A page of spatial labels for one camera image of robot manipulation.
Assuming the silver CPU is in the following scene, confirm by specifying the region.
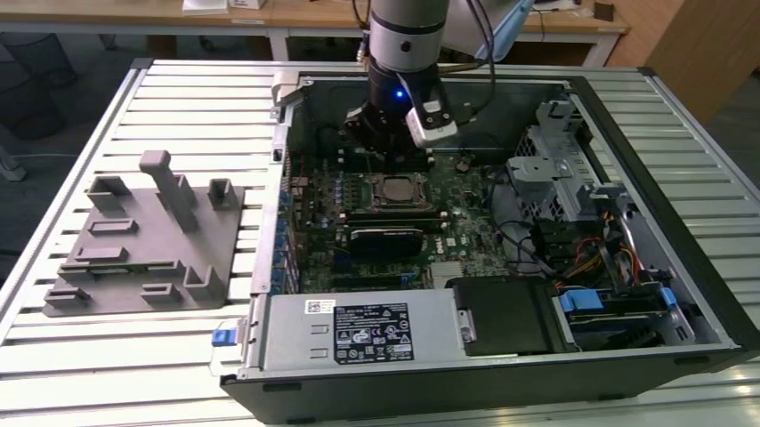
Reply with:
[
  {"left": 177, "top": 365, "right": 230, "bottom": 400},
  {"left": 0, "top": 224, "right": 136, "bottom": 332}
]
[{"left": 380, "top": 177, "right": 418, "bottom": 202}]

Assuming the CPU socket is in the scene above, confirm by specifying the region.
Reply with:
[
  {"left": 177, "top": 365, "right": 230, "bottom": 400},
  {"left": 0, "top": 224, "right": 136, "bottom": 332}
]
[{"left": 367, "top": 171, "right": 430, "bottom": 211}]

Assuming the green motherboard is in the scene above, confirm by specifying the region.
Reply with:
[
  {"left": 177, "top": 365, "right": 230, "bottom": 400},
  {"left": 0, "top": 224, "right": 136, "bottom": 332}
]
[{"left": 283, "top": 150, "right": 523, "bottom": 294}]

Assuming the wooden desk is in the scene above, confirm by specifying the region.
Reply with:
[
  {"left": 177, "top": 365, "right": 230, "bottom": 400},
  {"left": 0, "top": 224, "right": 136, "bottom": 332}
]
[{"left": 0, "top": 0, "right": 632, "bottom": 68}]

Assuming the black graphics card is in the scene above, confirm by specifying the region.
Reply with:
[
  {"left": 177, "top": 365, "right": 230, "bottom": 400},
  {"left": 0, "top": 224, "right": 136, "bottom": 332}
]
[{"left": 347, "top": 228, "right": 427, "bottom": 260}]

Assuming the silver drive cage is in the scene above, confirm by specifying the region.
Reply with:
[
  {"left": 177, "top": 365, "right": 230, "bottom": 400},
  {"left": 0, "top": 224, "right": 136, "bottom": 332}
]
[{"left": 505, "top": 100, "right": 613, "bottom": 223}]

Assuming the silver chipset heatsink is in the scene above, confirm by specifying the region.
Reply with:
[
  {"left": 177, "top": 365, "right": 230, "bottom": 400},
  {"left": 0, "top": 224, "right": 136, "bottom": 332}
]
[{"left": 430, "top": 262, "right": 469, "bottom": 280}]

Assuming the white cardboard box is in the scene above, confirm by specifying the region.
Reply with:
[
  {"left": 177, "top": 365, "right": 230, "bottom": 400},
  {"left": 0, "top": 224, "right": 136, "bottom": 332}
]
[{"left": 180, "top": 0, "right": 230, "bottom": 17}]

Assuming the grey parts rack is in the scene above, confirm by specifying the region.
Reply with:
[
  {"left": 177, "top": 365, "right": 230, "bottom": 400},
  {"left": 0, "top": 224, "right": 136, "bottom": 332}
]
[{"left": 41, "top": 149, "right": 248, "bottom": 319}]

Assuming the silver power supply unit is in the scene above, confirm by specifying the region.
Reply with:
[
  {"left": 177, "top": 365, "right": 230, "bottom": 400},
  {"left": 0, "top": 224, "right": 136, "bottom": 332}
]
[{"left": 236, "top": 291, "right": 470, "bottom": 373}]

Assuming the green RAM stick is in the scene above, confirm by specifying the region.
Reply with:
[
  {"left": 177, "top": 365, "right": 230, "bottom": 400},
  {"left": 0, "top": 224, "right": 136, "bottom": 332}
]
[{"left": 88, "top": 264, "right": 177, "bottom": 273}]

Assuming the hard disk in blue carrier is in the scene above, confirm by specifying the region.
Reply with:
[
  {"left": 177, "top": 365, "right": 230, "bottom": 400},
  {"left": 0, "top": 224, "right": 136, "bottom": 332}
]
[{"left": 551, "top": 286, "right": 681, "bottom": 352}]

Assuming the wooden cabinet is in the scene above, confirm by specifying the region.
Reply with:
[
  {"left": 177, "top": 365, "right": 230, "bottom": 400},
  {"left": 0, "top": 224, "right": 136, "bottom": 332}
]
[{"left": 605, "top": 0, "right": 760, "bottom": 124}]

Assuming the black mesh waste bin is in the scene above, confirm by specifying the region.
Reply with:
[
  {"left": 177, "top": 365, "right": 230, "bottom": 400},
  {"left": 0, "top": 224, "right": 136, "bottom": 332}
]
[{"left": 0, "top": 33, "right": 80, "bottom": 86}]

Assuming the black PC case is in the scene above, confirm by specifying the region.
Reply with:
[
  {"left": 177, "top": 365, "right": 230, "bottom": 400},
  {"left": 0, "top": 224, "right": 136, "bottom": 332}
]
[{"left": 208, "top": 66, "right": 760, "bottom": 426}]

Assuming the grey metal furniture foot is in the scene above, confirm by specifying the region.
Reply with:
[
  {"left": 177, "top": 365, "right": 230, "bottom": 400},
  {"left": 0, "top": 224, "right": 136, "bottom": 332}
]
[{"left": 0, "top": 145, "right": 26, "bottom": 181}]

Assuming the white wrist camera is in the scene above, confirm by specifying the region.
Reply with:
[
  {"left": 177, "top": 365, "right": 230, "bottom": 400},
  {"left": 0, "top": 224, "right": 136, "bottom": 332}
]
[{"left": 404, "top": 98, "right": 462, "bottom": 149}]

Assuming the multicolour power wire loom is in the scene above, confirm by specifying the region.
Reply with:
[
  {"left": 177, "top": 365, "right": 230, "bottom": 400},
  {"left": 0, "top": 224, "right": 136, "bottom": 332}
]
[{"left": 554, "top": 213, "right": 648, "bottom": 288}]

